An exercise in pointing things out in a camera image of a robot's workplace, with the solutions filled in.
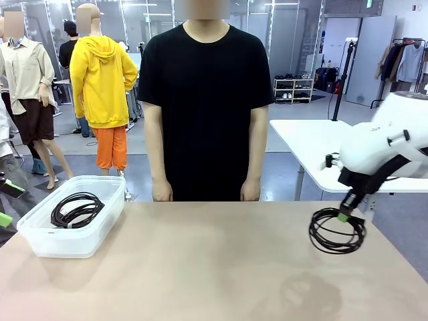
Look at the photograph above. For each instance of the person's left forearm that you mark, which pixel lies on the person's left forearm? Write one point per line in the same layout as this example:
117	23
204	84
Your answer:
255	160

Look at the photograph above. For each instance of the dark blue suitcases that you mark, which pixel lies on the dark blue suitcases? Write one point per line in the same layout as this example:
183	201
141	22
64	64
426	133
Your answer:
326	80

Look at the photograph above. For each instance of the person's right hand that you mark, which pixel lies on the person's right hand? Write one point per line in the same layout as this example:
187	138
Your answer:
162	191

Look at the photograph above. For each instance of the white shoe rack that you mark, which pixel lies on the white shoe rack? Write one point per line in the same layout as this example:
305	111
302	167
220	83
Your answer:
294	90

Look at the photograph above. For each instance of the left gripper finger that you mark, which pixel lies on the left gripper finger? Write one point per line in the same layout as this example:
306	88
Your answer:
10	188
4	220

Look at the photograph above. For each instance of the black camera tripod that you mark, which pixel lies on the black camera tripod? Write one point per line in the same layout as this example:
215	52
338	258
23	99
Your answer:
142	50

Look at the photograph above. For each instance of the clear plastic storage container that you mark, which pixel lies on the clear plastic storage container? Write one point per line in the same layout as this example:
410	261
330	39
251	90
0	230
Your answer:
83	240

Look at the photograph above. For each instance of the mannequin in beige shirt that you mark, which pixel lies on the mannequin in beige shirt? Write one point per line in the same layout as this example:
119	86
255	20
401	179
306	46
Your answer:
26	77

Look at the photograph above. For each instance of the person's right forearm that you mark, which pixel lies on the person's right forearm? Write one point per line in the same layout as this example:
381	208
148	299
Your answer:
156	160

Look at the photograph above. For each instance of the black stand with white top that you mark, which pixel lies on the black stand with white top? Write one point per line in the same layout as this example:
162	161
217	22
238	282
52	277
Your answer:
344	73

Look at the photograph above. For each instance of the clothes rack with garments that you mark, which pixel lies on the clothes rack with garments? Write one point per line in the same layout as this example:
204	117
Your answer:
404	60

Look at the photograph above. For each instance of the person's left hand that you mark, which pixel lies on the person's left hand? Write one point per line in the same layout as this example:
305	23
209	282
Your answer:
250	191

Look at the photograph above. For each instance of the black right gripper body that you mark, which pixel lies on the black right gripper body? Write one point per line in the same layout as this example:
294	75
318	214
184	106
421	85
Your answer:
351	200

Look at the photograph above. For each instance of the mannequin in yellow hoodie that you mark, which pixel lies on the mannequin in yellow hoodie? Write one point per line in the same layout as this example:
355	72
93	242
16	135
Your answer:
100	83

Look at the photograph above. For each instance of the white table leg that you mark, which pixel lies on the white table leg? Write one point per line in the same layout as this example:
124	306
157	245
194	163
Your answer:
370	202
301	180

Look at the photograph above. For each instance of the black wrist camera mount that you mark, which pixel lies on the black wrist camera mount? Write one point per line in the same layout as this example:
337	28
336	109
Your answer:
346	177

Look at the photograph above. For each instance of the person in black t-shirt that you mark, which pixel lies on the person in black t-shirt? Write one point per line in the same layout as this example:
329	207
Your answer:
204	100

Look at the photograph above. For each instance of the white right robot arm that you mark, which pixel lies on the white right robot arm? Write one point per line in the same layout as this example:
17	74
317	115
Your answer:
368	150

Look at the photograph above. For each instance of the white table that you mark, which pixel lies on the white table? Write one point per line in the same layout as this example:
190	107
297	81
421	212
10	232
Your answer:
311	147

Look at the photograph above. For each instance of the bystander in black clothes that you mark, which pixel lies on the bystander in black clothes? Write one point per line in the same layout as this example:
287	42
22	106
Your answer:
67	53

